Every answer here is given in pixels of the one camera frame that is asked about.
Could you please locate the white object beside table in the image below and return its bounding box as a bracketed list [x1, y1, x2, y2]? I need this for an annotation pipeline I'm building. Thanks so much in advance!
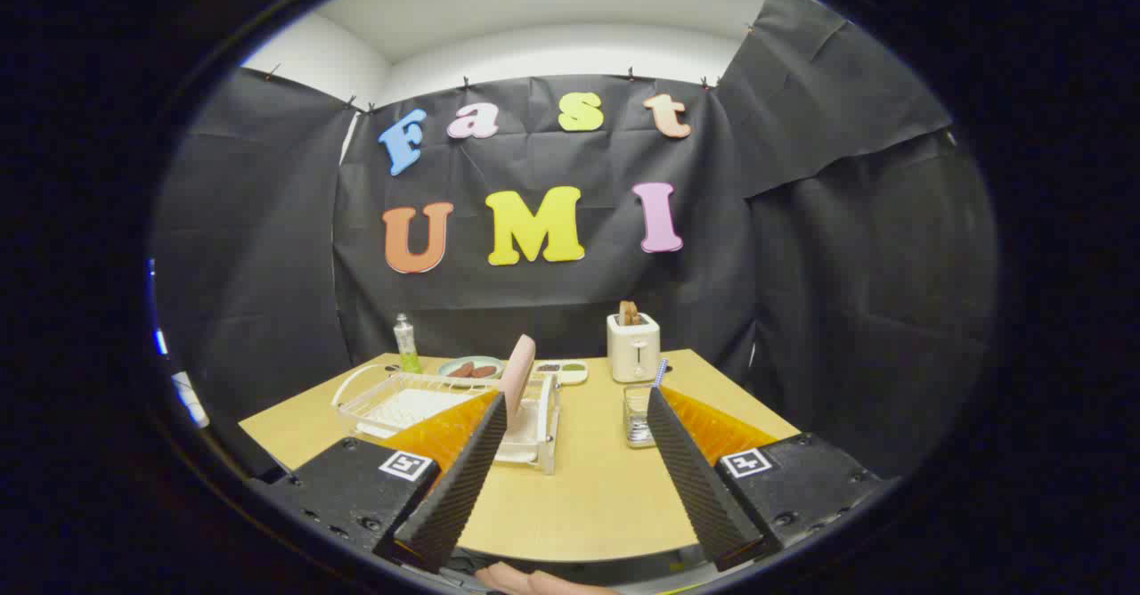
[171, 371, 211, 429]

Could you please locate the pink plate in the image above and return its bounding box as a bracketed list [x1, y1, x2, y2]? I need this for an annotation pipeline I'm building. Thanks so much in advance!
[498, 335, 537, 427]

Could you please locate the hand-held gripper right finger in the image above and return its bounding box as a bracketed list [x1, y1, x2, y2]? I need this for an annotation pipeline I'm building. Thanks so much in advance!
[647, 386, 892, 574]

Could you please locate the bright blue screen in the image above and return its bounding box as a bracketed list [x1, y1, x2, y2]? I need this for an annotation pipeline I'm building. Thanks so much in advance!
[146, 259, 170, 357]

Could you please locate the black backdrop cloth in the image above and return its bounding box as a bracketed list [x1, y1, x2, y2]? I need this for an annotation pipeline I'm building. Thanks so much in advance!
[151, 0, 998, 480]

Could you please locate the white wire dish rack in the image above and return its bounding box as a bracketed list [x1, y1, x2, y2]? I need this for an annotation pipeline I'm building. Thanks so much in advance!
[331, 363, 562, 476]

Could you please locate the pale green plate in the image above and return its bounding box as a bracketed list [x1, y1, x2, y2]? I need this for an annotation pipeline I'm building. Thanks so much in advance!
[437, 355, 507, 380]

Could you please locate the white divided sauce dish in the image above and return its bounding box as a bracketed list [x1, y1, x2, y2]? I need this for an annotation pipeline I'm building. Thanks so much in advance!
[532, 360, 590, 387]

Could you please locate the white toaster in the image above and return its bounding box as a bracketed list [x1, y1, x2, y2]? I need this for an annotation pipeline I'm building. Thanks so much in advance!
[607, 312, 662, 384]

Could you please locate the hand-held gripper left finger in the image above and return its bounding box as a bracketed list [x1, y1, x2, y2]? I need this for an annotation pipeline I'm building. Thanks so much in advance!
[252, 389, 509, 575]

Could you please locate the metal wire basket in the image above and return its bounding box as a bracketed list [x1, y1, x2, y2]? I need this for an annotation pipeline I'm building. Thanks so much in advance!
[623, 383, 661, 449]

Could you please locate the green dish soap bottle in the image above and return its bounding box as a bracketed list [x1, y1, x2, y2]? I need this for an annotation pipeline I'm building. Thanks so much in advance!
[394, 314, 423, 374]

